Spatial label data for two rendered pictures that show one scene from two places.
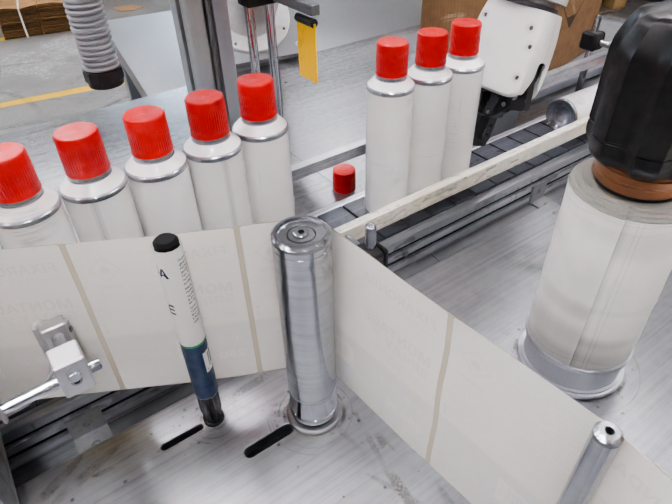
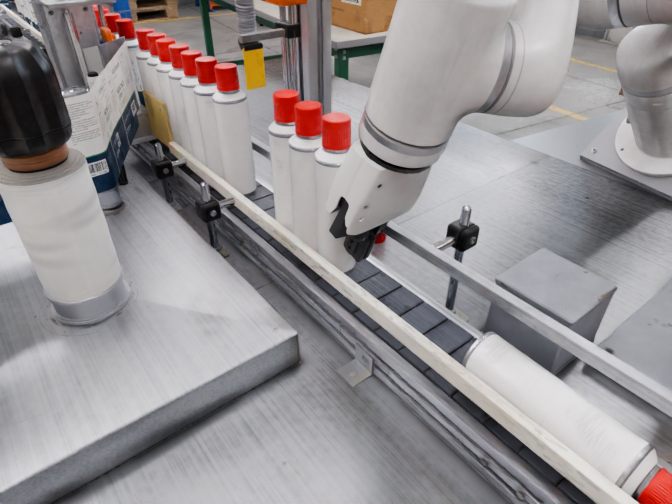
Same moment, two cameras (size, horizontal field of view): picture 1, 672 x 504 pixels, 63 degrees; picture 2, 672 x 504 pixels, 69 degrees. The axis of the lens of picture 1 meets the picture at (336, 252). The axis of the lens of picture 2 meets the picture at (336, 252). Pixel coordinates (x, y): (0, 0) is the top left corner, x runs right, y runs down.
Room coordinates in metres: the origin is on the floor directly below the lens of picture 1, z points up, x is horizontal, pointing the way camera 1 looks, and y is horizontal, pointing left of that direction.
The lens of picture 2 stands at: (0.59, -0.67, 1.28)
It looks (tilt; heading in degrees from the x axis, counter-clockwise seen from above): 36 degrees down; 87
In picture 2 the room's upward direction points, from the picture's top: straight up
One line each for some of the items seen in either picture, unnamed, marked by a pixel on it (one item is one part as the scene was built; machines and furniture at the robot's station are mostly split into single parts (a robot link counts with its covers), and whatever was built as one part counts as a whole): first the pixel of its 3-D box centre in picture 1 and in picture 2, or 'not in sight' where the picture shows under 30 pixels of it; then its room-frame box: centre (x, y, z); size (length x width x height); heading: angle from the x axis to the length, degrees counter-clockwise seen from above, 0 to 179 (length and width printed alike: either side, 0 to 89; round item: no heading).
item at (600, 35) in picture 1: (596, 68); not in sight; (0.92, -0.46, 0.91); 0.07 x 0.03 x 0.16; 35
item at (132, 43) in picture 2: not in sight; (135, 72); (0.22, 0.42, 0.98); 0.05 x 0.05 x 0.20
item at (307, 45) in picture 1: (307, 48); (254, 66); (0.52, 0.02, 1.09); 0.03 x 0.01 x 0.06; 35
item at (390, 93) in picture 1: (388, 133); (290, 167); (0.56, -0.06, 0.98); 0.05 x 0.05 x 0.20
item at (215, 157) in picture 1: (222, 198); (215, 123); (0.44, 0.11, 0.98); 0.05 x 0.05 x 0.20
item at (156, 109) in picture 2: not in sight; (157, 120); (0.30, 0.25, 0.94); 0.10 x 0.01 x 0.09; 125
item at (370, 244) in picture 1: (370, 269); (210, 218); (0.44, -0.04, 0.89); 0.03 x 0.03 x 0.12; 35
